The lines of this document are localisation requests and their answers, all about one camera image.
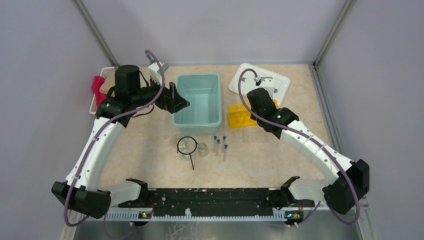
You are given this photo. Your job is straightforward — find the clear glass beaker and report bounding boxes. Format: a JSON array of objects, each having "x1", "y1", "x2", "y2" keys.
[{"x1": 197, "y1": 142, "x2": 209, "y2": 158}]

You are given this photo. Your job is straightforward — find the white perforated plastic basket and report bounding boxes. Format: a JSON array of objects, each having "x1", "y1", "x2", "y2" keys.
[{"x1": 89, "y1": 65, "x2": 141, "y2": 116}]

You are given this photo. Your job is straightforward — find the white plastic tray lid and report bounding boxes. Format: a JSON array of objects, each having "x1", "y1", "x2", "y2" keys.
[{"x1": 228, "y1": 63, "x2": 291, "y2": 106}]

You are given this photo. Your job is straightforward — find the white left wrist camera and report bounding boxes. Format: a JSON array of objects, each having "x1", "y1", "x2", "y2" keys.
[{"x1": 147, "y1": 61, "x2": 169, "y2": 85}]

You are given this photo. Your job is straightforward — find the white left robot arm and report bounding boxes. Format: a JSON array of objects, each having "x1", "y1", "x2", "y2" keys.
[{"x1": 51, "y1": 62, "x2": 190, "y2": 219}]

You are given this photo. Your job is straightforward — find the small clear glass dish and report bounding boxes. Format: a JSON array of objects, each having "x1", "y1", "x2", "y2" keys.
[{"x1": 181, "y1": 149, "x2": 192, "y2": 160}]

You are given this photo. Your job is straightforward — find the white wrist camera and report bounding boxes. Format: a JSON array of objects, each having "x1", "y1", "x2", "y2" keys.
[
  {"x1": 254, "y1": 76, "x2": 275, "y2": 99},
  {"x1": 147, "y1": 61, "x2": 169, "y2": 85}
]

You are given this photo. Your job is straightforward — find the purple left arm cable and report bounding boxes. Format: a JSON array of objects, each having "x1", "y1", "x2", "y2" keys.
[{"x1": 63, "y1": 49, "x2": 166, "y2": 240}]

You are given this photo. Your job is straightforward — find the yellow test tube rack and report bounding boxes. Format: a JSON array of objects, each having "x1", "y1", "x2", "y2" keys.
[{"x1": 227, "y1": 103, "x2": 258, "y2": 129}]

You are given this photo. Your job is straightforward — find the beige cloth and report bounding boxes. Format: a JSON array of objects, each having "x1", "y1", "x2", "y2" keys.
[{"x1": 99, "y1": 70, "x2": 116, "y2": 94}]

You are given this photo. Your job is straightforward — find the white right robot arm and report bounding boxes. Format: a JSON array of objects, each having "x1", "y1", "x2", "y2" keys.
[{"x1": 247, "y1": 88, "x2": 370, "y2": 215}]

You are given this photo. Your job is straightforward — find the clear glass flask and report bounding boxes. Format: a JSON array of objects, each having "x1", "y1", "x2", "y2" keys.
[{"x1": 170, "y1": 133, "x2": 188, "y2": 150}]

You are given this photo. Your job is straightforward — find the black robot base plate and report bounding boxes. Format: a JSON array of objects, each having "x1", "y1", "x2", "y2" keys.
[{"x1": 118, "y1": 188, "x2": 315, "y2": 217}]

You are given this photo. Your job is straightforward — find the teal plastic bin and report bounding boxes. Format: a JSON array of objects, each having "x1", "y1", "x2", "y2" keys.
[{"x1": 172, "y1": 73, "x2": 223, "y2": 136}]

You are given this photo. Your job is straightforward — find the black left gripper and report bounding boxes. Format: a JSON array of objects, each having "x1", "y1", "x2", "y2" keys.
[{"x1": 131, "y1": 72, "x2": 190, "y2": 113}]

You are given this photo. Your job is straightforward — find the pink cloth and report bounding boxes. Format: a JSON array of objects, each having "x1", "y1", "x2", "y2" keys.
[{"x1": 91, "y1": 76, "x2": 107, "y2": 105}]

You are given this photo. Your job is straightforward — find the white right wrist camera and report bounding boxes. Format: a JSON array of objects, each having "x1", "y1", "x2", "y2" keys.
[{"x1": 254, "y1": 76, "x2": 275, "y2": 99}]

